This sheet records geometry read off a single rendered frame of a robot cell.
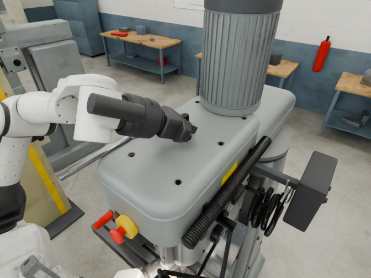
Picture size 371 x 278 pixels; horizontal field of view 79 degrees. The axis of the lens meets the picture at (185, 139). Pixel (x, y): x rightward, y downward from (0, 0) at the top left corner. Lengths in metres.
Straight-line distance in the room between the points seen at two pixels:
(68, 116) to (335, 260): 2.70
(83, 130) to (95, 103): 0.07
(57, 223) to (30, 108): 2.47
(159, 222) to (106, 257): 2.13
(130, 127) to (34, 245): 0.51
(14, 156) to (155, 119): 0.39
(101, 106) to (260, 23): 0.42
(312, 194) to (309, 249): 2.03
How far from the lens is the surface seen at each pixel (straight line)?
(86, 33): 7.83
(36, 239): 0.83
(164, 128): 0.49
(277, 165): 1.18
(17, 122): 0.62
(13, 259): 0.81
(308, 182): 0.80
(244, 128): 0.66
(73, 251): 2.74
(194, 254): 0.88
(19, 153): 0.70
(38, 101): 0.55
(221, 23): 0.62
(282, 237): 2.76
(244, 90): 0.67
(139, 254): 1.45
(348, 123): 4.48
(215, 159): 0.54
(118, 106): 0.40
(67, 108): 0.51
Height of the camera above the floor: 2.25
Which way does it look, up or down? 37 degrees down
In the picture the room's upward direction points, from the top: straight up
